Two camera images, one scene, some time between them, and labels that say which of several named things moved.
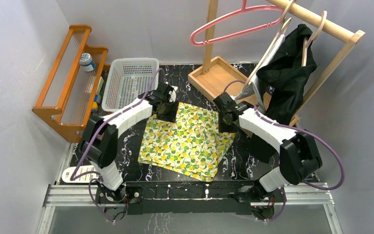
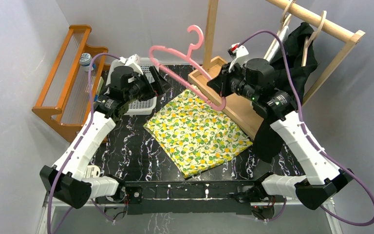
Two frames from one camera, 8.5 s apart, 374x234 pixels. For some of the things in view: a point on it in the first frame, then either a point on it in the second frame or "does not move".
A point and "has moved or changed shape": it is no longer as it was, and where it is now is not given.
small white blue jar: x=86 y=62 does not move
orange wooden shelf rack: x=68 y=93 does not move
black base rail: x=194 y=196 does not move
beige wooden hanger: x=306 y=44 does not move
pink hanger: x=244 y=9 to x=192 y=29
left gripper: x=168 y=112 to x=154 y=83
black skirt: x=280 y=81 does not move
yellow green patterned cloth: x=192 y=146 has moved or changed shape
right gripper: x=222 y=128 to x=220 y=83
